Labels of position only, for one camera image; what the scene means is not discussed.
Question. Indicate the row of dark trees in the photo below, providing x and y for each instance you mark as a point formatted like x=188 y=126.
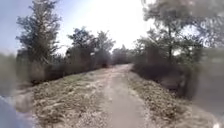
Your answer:
x=86 y=55

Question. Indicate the pale dirt path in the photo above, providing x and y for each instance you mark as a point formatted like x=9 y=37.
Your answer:
x=121 y=106

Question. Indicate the group of trees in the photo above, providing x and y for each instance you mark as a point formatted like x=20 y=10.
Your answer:
x=166 y=50

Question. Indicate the dry grass verge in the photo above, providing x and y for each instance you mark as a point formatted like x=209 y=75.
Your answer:
x=156 y=100
x=63 y=98

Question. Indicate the tall conifer tree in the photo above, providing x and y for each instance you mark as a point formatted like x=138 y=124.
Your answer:
x=40 y=33

